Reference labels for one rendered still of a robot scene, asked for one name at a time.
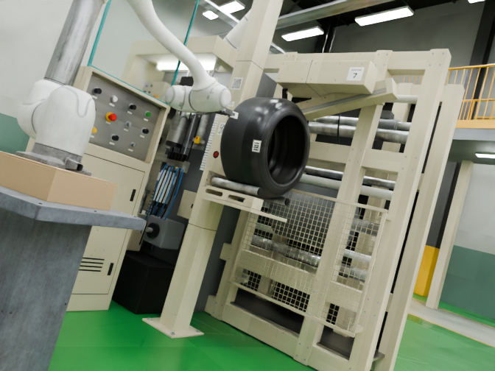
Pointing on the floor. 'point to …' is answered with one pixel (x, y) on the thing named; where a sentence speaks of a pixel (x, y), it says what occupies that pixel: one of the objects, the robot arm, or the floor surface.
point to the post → (195, 241)
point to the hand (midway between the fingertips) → (232, 114)
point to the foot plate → (171, 330)
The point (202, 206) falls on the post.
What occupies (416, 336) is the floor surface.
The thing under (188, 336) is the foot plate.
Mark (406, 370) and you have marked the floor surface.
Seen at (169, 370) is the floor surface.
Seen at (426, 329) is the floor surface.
